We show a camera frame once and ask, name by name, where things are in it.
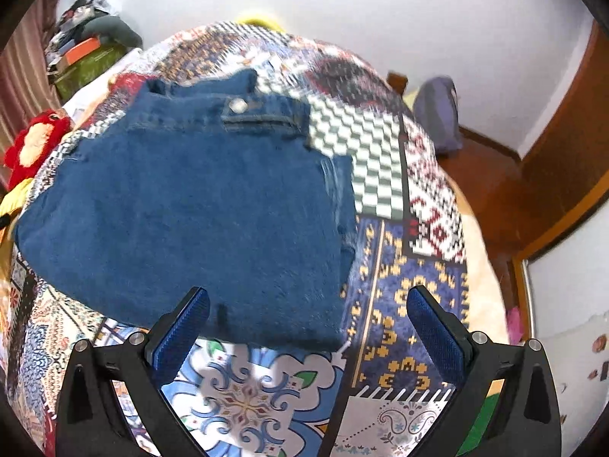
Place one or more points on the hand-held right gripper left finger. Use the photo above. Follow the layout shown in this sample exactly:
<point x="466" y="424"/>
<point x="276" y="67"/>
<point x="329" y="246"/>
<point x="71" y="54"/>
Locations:
<point x="183" y="333"/>

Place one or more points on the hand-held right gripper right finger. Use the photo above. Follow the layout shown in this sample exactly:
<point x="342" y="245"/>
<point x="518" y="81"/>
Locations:
<point x="435" y="338"/>

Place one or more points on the blue denim jacket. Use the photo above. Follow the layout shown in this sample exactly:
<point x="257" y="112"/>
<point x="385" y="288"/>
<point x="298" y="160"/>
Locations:
<point x="190" y="209"/>

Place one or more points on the pink plastic bag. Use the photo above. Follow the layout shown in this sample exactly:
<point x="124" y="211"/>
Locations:
<point x="514" y="324"/>

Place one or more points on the cream bed sheet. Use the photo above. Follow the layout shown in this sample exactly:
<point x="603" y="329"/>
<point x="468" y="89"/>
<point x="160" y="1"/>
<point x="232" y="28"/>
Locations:
<point x="487" y="271"/>

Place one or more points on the patchwork printed blanket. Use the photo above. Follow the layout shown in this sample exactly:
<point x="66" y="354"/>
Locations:
<point x="418" y="228"/>

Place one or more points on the white wardrobe door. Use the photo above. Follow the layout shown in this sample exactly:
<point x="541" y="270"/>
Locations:
<point x="571" y="285"/>

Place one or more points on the white ribbed suitcase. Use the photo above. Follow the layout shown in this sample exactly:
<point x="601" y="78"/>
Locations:
<point x="575" y="404"/>

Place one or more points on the purple backpack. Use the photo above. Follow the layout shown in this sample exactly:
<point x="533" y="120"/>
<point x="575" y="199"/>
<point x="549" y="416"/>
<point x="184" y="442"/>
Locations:
<point x="435" y="114"/>

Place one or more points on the brown wooden door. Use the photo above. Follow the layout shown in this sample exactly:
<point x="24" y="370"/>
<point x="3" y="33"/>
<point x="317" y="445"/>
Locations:
<point x="571" y="143"/>

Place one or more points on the red plush toy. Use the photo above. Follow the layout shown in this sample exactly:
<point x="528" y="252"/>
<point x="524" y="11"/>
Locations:
<point x="33" y="145"/>

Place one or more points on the green box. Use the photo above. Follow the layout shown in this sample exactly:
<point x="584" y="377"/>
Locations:
<point x="85" y="69"/>

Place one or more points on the orange box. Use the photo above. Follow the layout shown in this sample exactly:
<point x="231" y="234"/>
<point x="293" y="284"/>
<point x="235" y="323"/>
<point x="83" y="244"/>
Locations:
<point x="78" y="51"/>

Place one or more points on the brown striped curtain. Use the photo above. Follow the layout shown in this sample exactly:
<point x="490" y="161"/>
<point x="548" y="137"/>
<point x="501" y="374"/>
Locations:
<point x="26" y="71"/>

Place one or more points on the grey-green cloth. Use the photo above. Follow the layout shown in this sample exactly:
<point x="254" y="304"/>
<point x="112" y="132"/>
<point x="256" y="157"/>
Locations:
<point x="114" y="31"/>

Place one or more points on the yellow pillow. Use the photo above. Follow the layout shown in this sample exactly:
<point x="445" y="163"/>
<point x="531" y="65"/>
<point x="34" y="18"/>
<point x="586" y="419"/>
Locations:
<point x="259" y="18"/>

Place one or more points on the pile of plastic bags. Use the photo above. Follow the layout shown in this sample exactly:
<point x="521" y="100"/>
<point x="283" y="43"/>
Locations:
<point x="78" y="9"/>

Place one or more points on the wooden bed post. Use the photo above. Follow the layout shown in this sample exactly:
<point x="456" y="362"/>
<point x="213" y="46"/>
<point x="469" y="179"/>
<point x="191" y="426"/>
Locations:
<point x="398" y="83"/>

